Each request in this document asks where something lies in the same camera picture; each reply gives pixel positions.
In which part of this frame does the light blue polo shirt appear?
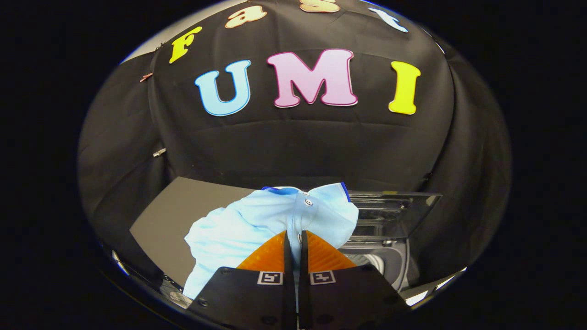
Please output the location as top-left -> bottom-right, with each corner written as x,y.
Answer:
183,182 -> 360,301

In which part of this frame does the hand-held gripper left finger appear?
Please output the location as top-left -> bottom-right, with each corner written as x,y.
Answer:
186,231 -> 296,330

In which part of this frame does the black backdrop cloth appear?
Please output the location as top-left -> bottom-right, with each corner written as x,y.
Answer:
78,0 -> 512,285

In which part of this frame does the transparent washing machine lid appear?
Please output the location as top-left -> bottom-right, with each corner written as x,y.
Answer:
342,190 -> 443,241

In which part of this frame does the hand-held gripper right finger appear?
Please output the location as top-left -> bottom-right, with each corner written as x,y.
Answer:
298,231 -> 411,330

